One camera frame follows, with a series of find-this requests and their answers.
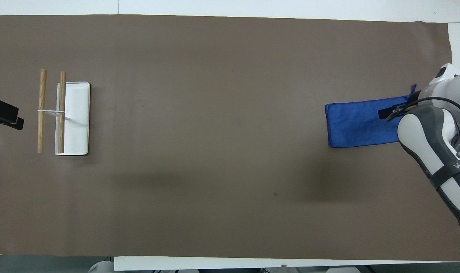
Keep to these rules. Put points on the white towel rack wooden bars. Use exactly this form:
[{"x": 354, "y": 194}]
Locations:
[{"x": 76, "y": 113}]

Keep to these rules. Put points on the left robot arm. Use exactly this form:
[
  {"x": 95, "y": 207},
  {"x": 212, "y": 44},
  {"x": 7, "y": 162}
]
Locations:
[{"x": 101, "y": 267}]

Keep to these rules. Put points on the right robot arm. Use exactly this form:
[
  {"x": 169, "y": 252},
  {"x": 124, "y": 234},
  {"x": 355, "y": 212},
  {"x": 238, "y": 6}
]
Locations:
[{"x": 423, "y": 144}]

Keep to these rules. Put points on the blue towel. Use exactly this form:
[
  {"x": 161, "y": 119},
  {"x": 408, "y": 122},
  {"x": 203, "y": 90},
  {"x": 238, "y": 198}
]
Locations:
[{"x": 355, "y": 125}]

